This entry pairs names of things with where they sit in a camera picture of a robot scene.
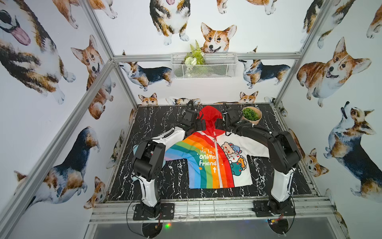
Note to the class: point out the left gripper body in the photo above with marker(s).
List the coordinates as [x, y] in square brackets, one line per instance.
[190, 112]

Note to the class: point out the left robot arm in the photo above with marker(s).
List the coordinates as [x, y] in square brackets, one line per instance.
[148, 158]

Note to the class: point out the beige pot with green plant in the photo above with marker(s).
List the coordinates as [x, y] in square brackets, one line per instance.
[252, 115]

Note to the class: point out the artificial fern with white flower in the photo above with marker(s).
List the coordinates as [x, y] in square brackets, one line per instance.
[195, 57]

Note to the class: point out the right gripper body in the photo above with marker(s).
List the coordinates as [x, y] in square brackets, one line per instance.
[221, 124]

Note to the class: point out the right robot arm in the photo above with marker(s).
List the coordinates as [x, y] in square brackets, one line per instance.
[283, 153]

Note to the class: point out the white wire wall basket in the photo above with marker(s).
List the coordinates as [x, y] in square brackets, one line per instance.
[218, 66]

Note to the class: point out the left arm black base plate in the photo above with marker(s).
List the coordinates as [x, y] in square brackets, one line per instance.
[163, 211]

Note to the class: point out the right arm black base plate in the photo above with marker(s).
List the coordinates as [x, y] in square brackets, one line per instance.
[273, 208]

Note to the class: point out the aluminium front rail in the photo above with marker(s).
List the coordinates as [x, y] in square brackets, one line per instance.
[211, 210]

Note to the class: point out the rainbow hooded kids jacket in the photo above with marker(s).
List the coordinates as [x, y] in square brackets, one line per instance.
[215, 158]

